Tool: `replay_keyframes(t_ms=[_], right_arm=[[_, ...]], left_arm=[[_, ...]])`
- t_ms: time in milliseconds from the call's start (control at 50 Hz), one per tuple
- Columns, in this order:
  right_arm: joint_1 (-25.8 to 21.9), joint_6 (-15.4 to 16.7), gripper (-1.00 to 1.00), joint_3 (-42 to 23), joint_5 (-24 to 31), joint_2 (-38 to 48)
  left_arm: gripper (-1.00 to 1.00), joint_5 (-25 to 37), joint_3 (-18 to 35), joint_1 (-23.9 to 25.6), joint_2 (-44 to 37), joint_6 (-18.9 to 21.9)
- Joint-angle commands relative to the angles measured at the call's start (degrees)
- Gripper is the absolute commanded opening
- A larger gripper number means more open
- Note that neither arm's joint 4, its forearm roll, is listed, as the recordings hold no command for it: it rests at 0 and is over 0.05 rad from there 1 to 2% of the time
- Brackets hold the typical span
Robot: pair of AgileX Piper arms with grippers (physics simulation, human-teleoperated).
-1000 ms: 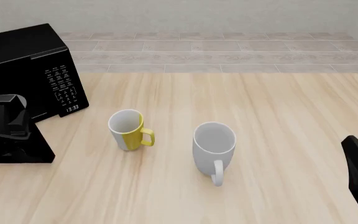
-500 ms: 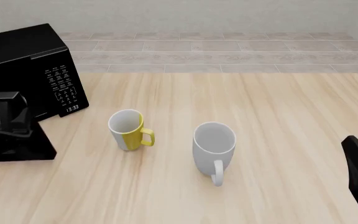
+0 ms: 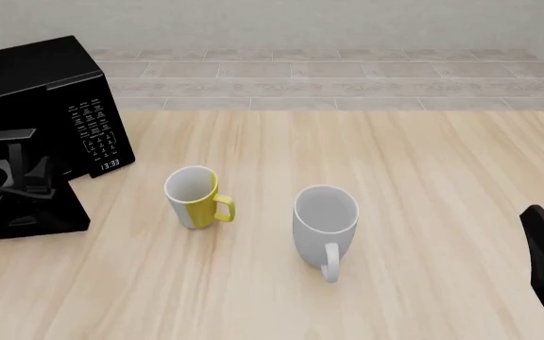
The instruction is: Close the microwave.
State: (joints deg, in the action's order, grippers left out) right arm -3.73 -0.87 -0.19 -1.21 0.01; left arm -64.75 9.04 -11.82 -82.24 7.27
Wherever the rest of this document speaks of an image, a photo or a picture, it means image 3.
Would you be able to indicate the small flat plate on stalk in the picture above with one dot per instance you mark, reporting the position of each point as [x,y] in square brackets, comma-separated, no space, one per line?
[3,135]

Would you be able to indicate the black microwave door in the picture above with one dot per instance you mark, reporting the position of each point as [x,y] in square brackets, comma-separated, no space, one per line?
[66,214]

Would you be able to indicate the black microwave oven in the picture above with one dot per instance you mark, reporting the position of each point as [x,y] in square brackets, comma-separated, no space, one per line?
[40,81]

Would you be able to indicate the yellow and white mug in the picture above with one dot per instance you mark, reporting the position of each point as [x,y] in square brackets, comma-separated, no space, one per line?
[199,210]

